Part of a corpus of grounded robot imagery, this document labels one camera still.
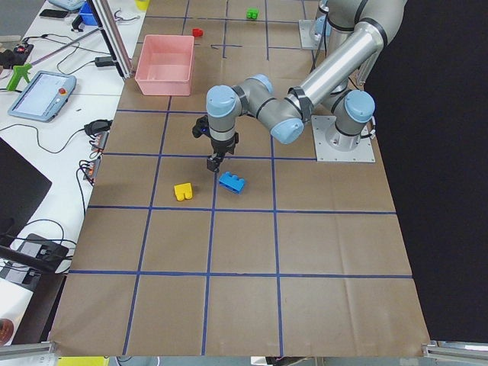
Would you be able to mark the brown paper table cover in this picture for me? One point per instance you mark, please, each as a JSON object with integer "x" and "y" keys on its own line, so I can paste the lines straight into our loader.
{"x": 308, "y": 260}

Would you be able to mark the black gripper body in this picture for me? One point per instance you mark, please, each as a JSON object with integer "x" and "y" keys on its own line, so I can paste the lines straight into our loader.
{"x": 223, "y": 146}

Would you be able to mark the blue plastic bin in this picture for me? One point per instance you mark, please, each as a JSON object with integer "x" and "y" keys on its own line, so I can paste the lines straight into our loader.
{"x": 86, "y": 14}

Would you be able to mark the pink plastic box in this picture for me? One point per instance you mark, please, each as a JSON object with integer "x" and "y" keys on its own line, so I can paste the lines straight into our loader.
{"x": 165, "y": 65}

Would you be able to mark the aluminium frame post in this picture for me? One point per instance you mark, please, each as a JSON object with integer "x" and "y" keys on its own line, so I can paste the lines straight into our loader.
{"x": 108, "y": 27}

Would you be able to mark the blue toy block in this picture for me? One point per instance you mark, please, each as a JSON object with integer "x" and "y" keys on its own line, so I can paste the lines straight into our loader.
{"x": 232, "y": 182}

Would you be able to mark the green handled reach grabber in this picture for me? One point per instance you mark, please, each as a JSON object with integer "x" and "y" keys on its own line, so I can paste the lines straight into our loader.
{"x": 19, "y": 73}

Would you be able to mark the yellow toy block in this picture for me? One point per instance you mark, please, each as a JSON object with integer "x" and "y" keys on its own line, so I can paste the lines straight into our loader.
{"x": 183, "y": 191}

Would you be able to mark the black hub box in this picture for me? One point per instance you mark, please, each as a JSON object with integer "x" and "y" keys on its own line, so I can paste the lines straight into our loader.
{"x": 49, "y": 253}

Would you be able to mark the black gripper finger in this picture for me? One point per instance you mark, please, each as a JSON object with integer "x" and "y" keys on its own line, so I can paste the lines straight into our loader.
{"x": 214, "y": 161}
{"x": 220, "y": 157}

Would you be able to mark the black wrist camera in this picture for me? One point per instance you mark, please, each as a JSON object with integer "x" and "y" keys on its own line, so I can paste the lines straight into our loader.
{"x": 201, "y": 127}

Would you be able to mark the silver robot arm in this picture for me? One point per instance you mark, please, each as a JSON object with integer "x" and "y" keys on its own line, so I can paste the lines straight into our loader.
{"x": 360, "y": 30}
{"x": 320, "y": 26}

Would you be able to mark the black power adapter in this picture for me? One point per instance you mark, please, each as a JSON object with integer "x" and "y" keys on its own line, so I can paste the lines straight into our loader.
{"x": 104, "y": 61}

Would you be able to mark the red toy block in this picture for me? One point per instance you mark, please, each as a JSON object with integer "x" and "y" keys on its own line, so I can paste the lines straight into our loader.
{"x": 197, "y": 32}

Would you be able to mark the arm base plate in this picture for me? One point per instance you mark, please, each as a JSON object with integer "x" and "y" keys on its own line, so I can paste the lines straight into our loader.
{"x": 335, "y": 147}
{"x": 306, "y": 41}

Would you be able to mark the teach pendant tablet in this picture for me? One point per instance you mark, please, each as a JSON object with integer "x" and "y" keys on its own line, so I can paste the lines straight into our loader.
{"x": 44, "y": 96}

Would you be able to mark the green toy block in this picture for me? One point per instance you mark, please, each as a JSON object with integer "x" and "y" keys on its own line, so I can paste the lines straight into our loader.
{"x": 252, "y": 13}

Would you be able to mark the black smartphone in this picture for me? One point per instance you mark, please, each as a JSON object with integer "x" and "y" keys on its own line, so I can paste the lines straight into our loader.
{"x": 53, "y": 14}

